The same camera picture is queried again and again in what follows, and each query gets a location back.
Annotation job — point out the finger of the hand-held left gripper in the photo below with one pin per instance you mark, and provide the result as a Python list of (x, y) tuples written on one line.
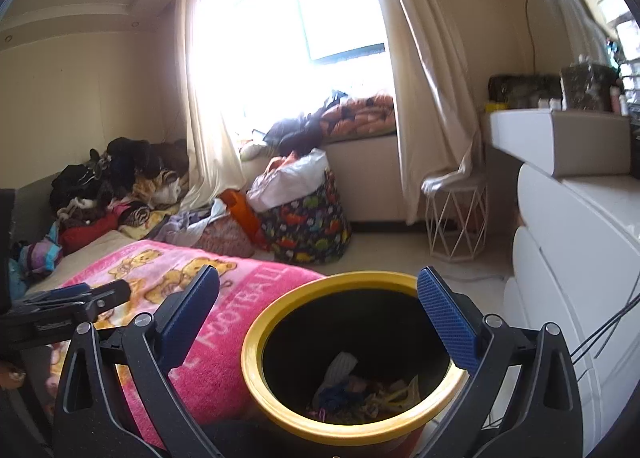
[(110, 295), (60, 293)]

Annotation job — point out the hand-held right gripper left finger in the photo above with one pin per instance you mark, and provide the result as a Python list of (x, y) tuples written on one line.
[(190, 313)]

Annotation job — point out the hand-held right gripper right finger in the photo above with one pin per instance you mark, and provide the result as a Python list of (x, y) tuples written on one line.
[(445, 313)]

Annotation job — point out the yellow rimmed black bin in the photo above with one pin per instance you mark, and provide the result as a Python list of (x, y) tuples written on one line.
[(340, 282)]

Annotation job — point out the striped purple blue cloth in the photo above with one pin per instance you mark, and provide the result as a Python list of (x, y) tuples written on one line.
[(42, 253)]

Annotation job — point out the beige bed mattress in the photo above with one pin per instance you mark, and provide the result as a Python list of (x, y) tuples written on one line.
[(100, 248)]

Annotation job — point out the red garment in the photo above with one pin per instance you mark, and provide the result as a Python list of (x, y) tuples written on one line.
[(85, 238)]

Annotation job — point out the pink bear print blanket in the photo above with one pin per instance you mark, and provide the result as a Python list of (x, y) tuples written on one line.
[(225, 368)]

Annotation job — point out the floral fabric bag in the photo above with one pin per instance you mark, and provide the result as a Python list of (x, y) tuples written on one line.
[(225, 238)]

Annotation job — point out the lavender white garment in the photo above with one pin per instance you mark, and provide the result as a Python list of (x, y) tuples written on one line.
[(185, 228)]

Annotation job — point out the grey headboard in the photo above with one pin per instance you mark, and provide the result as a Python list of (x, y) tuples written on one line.
[(30, 208)]

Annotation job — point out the orange bag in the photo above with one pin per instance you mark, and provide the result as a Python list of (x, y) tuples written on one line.
[(240, 210)]

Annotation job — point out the pile of dark clothes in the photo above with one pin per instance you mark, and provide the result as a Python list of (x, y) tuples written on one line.
[(125, 158)]

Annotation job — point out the dinosaur print laundry basket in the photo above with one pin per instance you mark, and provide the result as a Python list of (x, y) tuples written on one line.
[(305, 228)]

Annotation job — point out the white chest of drawers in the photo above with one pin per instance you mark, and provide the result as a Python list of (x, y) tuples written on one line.
[(575, 238)]

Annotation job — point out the cream curtain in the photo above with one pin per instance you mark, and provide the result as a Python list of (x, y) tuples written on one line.
[(425, 88), (210, 163)]

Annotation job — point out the white window seat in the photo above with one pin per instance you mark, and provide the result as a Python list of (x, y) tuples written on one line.
[(370, 178)]

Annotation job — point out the white bag of laundry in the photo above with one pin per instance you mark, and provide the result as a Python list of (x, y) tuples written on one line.
[(290, 183)]

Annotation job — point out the dark jacket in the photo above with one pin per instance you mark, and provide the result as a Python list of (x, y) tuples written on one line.
[(300, 133)]

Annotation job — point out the small yellow item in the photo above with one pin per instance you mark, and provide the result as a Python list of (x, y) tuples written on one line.
[(495, 107)]

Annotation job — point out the orange patterned quilt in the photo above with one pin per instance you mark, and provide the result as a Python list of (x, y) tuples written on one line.
[(360, 118)]

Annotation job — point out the white vanity table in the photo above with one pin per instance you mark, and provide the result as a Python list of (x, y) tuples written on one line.
[(575, 143)]

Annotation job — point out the dark mesh container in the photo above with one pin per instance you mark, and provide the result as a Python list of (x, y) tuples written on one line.
[(587, 88)]

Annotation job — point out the pink bottle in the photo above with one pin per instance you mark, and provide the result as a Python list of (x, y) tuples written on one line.
[(614, 100)]

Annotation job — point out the white bottle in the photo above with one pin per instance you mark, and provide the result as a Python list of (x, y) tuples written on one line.
[(624, 105)]

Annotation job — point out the black framed window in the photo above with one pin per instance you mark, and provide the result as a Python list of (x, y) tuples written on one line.
[(350, 54)]

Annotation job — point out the clear plastic organizer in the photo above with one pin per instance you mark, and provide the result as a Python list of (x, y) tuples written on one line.
[(630, 73)]

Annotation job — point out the round vanity mirror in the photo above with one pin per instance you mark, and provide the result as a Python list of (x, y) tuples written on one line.
[(575, 18)]

